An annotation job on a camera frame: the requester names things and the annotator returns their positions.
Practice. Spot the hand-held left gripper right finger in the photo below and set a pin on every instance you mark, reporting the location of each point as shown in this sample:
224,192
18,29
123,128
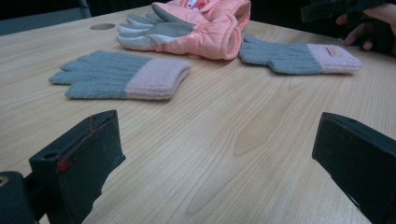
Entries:
358,161

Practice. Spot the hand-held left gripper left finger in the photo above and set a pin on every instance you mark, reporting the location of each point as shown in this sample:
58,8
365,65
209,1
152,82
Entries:
77,165

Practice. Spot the grey pink knit glove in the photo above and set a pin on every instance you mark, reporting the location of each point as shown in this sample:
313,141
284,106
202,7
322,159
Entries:
286,56
106,74

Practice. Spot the pink padded winter glove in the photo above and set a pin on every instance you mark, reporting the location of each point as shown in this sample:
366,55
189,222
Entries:
218,6
193,40

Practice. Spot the white desk frame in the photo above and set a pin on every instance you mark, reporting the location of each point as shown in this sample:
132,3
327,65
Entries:
84,7

